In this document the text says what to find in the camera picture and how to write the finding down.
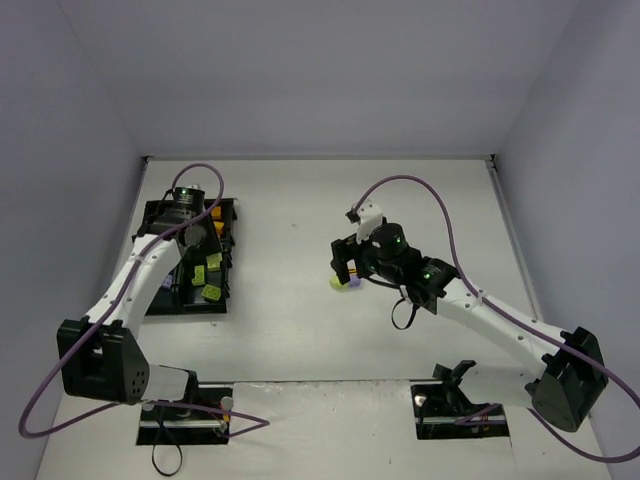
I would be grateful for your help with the green two-stud lego brick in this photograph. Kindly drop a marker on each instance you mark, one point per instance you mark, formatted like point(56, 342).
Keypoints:
point(199, 276)

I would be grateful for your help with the black divided sorting bin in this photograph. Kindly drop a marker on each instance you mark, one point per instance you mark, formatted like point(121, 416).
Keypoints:
point(185, 299)

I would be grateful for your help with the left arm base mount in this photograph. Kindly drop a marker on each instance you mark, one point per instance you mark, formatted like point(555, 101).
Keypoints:
point(164, 426)

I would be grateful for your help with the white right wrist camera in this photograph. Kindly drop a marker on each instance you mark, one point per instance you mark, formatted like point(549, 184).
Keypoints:
point(367, 217)

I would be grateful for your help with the purple lego with striped top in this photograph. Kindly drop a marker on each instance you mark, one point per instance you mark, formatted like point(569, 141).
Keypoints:
point(354, 280)

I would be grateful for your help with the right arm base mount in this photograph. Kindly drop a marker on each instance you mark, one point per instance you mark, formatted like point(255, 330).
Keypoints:
point(443, 412)

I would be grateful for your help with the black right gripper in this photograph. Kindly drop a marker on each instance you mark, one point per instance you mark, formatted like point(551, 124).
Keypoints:
point(341, 255)

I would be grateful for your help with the pale yellow sloped lego brick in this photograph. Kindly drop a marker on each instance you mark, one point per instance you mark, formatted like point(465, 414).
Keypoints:
point(211, 293)

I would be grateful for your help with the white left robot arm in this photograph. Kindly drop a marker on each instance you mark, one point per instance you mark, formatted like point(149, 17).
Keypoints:
point(101, 355)

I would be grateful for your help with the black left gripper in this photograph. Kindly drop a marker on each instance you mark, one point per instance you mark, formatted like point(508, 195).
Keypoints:
point(201, 220)

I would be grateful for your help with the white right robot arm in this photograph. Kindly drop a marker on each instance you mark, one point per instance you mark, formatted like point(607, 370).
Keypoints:
point(560, 378)

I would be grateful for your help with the light green small lego brick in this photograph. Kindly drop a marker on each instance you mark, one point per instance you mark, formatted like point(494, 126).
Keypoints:
point(214, 262)

